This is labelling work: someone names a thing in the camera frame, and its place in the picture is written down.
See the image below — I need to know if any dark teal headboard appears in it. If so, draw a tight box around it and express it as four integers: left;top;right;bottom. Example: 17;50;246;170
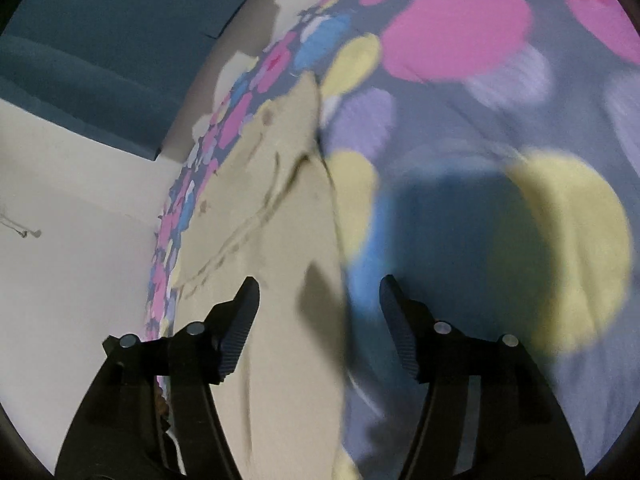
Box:
1;0;246;160

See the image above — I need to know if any wall-mounted cable fixture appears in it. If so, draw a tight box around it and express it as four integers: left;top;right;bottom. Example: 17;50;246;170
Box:
0;214;42;238

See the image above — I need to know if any colourful polka dot bedsheet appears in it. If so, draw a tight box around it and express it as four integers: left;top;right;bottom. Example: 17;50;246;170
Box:
148;0;639;479

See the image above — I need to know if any beige knit sweater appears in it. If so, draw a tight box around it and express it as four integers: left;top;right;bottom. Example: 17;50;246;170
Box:
172;73;346;479

